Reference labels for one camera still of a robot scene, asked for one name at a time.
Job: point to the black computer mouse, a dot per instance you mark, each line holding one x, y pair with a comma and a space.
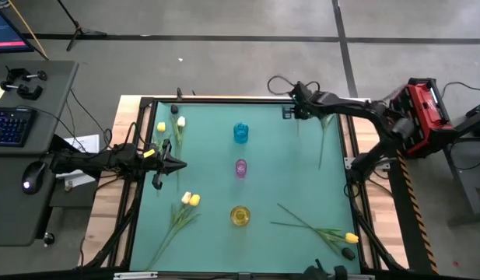
32, 177

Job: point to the black table frame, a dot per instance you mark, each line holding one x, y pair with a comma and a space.
224, 100

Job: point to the green table mat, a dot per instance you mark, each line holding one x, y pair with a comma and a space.
208, 241

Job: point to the black artificial tulip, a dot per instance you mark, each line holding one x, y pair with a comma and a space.
322, 144
348, 253
174, 109

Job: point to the black tripod stand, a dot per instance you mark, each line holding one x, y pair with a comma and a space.
78, 31

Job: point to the computer monitor with blue screen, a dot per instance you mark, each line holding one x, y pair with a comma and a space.
6, 31

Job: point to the black bulky object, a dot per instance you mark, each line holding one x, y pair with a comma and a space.
315, 271

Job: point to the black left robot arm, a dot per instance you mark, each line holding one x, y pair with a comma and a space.
107, 159

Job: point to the yellow glass vase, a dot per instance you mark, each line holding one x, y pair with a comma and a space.
240, 215

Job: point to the dark device with green edge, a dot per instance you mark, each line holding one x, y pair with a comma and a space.
478, 114

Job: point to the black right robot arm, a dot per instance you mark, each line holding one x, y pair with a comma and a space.
375, 113

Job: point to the small black frame clamp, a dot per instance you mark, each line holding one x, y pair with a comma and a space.
179, 94

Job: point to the black round knob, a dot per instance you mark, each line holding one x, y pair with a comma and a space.
49, 238

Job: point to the blue glass vase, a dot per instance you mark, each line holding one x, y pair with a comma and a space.
241, 133

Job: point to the grey desk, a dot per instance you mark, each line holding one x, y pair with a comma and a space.
14, 218

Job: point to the black screw clamp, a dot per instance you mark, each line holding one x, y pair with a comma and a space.
25, 92
19, 73

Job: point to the red and black toolbox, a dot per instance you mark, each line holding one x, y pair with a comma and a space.
422, 113

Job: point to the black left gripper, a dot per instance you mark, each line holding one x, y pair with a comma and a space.
160, 163

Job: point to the backlit black keyboard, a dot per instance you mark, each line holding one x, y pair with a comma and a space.
10, 126

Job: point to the grey side table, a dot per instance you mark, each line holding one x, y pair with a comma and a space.
471, 175

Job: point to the black beam with hazard stripes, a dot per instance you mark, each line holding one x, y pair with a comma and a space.
414, 210

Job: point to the white paper sheet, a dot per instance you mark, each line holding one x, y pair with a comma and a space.
88, 143
78, 179

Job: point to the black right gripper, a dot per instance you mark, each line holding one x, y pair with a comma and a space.
305, 102

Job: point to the pink glass vase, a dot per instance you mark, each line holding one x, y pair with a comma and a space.
241, 168

